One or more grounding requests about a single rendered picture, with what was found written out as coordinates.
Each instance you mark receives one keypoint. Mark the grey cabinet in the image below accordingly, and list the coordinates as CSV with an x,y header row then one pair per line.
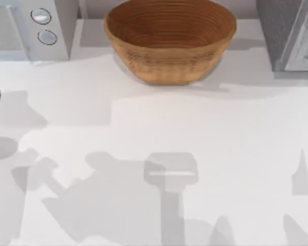
x,y
292,33

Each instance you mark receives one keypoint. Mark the round silver microwave knob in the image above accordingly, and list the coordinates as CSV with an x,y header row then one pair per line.
x,y
41,16
47,37

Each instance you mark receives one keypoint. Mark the brown woven basket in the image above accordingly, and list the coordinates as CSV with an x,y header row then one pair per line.
x,y
169,41

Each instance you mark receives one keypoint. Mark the pale microwave oven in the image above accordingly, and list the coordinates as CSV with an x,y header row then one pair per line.
x,y
15,33

